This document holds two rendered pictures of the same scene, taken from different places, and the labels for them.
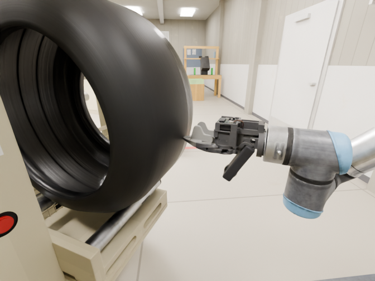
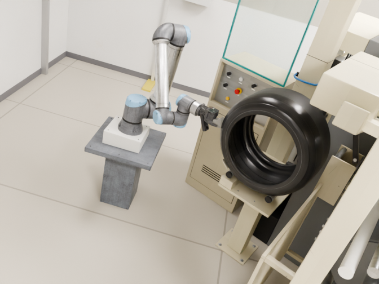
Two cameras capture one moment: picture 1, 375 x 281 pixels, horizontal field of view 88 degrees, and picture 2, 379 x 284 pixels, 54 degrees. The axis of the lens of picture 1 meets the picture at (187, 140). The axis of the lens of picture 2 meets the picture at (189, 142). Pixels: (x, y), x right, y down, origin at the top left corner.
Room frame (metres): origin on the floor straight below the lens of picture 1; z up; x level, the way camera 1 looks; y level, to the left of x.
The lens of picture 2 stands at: (2.53, 0.08, 2.24)
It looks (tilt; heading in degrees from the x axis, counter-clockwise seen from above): 32 degrees down; 187
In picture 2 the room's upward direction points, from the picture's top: 16 degrees clockwise
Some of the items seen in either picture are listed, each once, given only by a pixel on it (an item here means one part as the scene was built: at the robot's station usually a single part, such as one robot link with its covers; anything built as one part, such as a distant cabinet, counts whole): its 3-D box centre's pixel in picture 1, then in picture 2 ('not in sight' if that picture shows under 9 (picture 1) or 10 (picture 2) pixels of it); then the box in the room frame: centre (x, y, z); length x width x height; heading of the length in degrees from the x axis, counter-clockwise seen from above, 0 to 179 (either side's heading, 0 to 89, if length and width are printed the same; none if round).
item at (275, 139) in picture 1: (273, 144); (197, 109); (0.43, -0.21, 1.15); 0.10 x 0.05 x 0.09; 159
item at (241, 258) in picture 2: not in sight; (237, 245); (0.29, 0.39, 0.01); 0.27 x 0.27 x 0.02; 69
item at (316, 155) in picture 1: (313, 150); (186, 103); (0.40, -0.29, 1.14); 0.12 x 0.09 x 0.10; 69
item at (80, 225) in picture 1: (99, 222); (255, 187); (0.53, 0.32, 0.80); 0.37 x 0.36 x 0.02; 69
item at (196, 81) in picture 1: (203, 72); not in sight; (8.08, -0.63, 0.99); 1.46 x 1.31 x 1.97; 96
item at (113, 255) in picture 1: (130, 225); (239, 172); (0.48, 0.19, 0.84); 0.36 x 0.09 x 0.06; 159
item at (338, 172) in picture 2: not in sight; (338, 174); (0.47, 0.75, 1.05); 0.20 x 0.15 x 0.30; 159
